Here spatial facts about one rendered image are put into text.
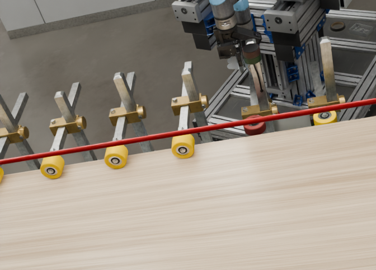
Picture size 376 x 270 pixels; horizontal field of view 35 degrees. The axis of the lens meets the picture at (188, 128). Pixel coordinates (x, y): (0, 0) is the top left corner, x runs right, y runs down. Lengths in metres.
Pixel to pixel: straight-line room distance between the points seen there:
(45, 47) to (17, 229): 3.15
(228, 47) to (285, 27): 0.48
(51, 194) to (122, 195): 0.28
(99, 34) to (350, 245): 3.62
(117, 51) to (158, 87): 0.69
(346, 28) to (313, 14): 1.15
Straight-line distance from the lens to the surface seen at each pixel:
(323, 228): 1.78
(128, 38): 4.78
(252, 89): 2.38
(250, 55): 2.03
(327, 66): 2.15
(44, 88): 4.59
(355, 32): 3.78
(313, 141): 2.04
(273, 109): 2.25
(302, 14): 2.62
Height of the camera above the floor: 2.28
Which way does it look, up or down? 38 degrees down
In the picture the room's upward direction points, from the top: 18 degrees counter-clockwise
